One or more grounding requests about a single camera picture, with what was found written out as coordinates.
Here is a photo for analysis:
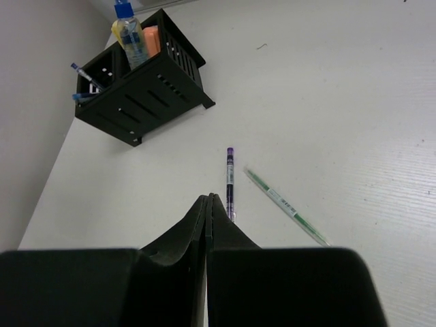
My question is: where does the blue clear gel pen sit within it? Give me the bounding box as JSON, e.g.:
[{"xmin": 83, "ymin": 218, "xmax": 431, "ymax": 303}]
[{"xmin": 72, "ymin": 93, "xmax": 97, "ymax": 103}]

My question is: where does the yellow highlighter marker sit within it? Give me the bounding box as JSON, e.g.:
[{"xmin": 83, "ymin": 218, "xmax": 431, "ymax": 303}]
[{"xmin": 111, "ymin": 20, "xmax": 124, "ymax": 48}]

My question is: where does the clear blue spray bottle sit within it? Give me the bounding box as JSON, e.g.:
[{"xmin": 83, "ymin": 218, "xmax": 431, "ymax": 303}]
[{"xmin": 114, "ymin": 0, "xmax": 149, "ymax": 70}]

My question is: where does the orange capped glue stick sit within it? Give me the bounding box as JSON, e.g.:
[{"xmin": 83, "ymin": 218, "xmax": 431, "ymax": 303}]
[{"xmin": 143, "ymin": 25, "xmax": 161, "ymax": 58}]

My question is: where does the black slotted organizer box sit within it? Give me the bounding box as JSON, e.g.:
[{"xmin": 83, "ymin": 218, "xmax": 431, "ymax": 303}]
[{"xmin": 75, "ymin": 9, "xmax": 215, "ymax": 146}]

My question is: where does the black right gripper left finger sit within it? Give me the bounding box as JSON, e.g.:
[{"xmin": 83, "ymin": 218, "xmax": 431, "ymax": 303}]
[{"xmin": 1, "ymin": 196, "xmax": 208, "ymax": 326}]

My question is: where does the dark blue clip pen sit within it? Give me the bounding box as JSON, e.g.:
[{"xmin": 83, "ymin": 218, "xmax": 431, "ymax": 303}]
[{"xmin": 71, "ymin": 63, "xmax": 104, "ymax": 91}]

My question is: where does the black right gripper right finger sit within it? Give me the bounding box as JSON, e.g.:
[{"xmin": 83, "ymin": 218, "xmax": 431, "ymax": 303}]
[{"xmin": 206, "ymin": 194, "xmax": 388, "ymax": 326}]

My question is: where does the green thin pen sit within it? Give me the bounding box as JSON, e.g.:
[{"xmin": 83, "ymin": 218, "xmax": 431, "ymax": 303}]
[{"xmin": 244, "ymin": 168, "xmax": 331, "ymax": 247}]

